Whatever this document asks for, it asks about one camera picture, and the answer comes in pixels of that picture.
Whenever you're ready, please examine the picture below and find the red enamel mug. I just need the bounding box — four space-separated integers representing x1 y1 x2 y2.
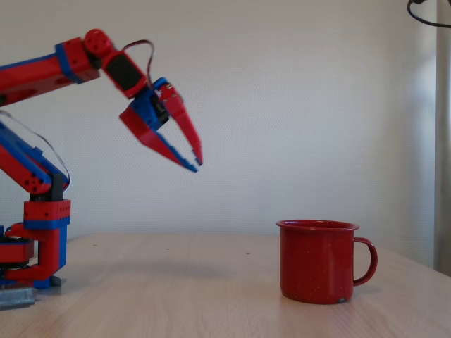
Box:
276 219 378 304

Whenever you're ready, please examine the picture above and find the pale curtain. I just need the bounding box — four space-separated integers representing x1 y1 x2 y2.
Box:
433 0 451 273

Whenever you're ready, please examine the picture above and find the thin servo cable at wrist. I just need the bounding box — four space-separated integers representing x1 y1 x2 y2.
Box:
121 39 156 89

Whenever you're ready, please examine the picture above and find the thin servo cable at shoulder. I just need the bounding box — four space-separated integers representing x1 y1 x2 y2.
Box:
0 110 73 193

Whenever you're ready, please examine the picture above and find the black hanging cable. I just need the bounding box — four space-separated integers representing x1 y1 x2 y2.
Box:
407 0 451 29

